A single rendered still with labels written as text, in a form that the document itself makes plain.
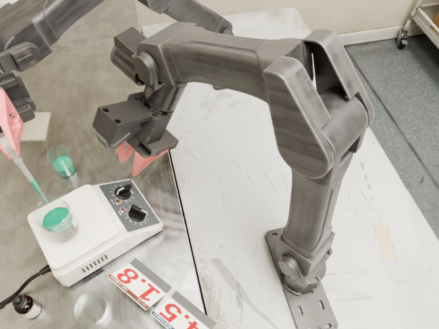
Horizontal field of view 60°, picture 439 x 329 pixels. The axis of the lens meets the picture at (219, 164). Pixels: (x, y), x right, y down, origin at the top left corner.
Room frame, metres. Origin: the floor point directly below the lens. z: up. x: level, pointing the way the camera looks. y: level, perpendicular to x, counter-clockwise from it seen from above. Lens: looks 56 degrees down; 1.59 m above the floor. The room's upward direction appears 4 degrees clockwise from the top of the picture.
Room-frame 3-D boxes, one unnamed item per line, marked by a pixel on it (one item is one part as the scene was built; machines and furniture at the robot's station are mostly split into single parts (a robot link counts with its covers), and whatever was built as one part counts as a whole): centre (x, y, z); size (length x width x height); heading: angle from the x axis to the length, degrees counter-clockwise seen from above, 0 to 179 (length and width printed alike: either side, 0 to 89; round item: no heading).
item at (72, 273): (0.28, 0.22, 0.94); 0.22 x 0.13 x 0.08; 129
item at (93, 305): (0.14, 0.20, 0.91); 0.06 x 0.06 x 0.02
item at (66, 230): (0.25, 0.26, 1.02); 0.06 x 0.05 x 0.08; 129
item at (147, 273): (0.19, 0.12, 0.92); 0.09 x 0.06 x 0.04; 56
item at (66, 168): (0.43, 0.33, 0.93); 0.04 x 0.04 x 0.06
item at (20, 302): (0.14, 0.30, 0.93); 0.03 x 0.03 x 0.07
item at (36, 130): (0.53, 0.44, 0.96); 0.08 x 0.08 x 0.13; 9
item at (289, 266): (0.23, -0.15, 1.00); 0.09 x 0.06 x 0.06; 141
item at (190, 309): (0.14, 0.04, 0.92); 0.09 x 0.06 x 0.04; 56
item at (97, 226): (0.27, 0.24, 0.98); 0.12 x 0.12 x 0.01; 39
